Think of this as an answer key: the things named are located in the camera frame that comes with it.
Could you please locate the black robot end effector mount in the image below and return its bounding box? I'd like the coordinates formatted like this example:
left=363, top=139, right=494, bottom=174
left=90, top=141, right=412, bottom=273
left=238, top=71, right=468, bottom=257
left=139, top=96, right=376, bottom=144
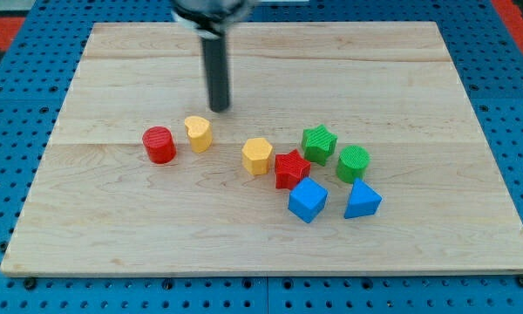
left=170, top=0, right=258, bottom=38

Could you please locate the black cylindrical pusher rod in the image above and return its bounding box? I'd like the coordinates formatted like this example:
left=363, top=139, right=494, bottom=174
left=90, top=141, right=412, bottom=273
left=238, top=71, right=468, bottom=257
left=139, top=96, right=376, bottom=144
left=201, top=36, right=230, bottom=113

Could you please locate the red cylinder block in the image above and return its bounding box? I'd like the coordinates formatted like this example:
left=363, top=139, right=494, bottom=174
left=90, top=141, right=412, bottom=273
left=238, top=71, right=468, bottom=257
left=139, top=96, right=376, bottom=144
left=142, top=126, right=177, bottom=164

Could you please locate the yellow heart block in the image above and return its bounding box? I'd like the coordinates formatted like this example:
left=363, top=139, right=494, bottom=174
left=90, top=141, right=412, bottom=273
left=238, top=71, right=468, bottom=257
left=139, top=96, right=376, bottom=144
left=184, top=116, right=213, bottom=154

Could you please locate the yellow hexagon block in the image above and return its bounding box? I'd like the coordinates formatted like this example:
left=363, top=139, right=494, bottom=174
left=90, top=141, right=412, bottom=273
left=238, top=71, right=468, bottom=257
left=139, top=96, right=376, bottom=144
left=241, top=138, right=273, bottom=175

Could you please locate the green star block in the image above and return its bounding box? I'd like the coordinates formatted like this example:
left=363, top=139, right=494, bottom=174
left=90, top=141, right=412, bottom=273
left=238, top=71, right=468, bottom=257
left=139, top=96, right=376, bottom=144
left=301, top=124, right=337, bottom=166

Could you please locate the red star block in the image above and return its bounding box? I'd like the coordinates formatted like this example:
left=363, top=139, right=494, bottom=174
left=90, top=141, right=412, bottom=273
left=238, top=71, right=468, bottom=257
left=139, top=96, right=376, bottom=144
left=275, top=149, right=311, bottom=190

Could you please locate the wooden board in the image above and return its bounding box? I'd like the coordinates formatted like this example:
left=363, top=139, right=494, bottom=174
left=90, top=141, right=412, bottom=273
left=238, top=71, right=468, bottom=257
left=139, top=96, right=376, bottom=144
left=1, top=22, right=523, bottom=277

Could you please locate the blue cube block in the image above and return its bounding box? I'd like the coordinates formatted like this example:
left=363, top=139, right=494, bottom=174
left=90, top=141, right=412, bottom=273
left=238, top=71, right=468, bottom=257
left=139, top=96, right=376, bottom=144
left=288, top=177, right=329, bottom=223

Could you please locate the green cylinder block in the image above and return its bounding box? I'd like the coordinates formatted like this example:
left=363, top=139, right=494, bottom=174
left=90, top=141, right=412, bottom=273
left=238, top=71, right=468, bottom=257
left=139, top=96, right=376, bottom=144
left=336, top=145, right=370, bottom=183

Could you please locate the blue triangle block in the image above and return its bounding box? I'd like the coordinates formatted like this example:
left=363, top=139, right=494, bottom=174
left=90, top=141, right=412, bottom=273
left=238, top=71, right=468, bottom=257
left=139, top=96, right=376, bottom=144
left=343, top=179, right=383, bottom=219

